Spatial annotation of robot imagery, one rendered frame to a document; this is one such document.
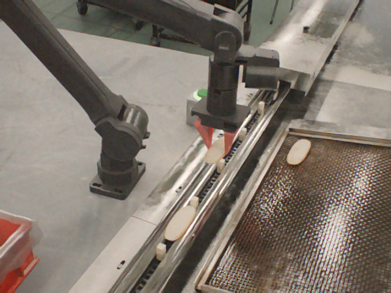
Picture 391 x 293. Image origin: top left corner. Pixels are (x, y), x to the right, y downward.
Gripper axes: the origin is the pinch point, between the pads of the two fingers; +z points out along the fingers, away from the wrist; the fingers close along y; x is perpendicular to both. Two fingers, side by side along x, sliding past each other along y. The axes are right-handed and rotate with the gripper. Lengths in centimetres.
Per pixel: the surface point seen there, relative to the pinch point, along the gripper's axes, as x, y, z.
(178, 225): 17.0, 0.7, 7.5
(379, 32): -114, -20, 13
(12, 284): 40.0, 20.3, 9.5
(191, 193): 6.5, 2.8, 8.5
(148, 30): -243, 155, 92
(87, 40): -51, 69, 11
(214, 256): 23.3, -9.3, 4.5
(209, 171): -1.6, 2.3, 8.5
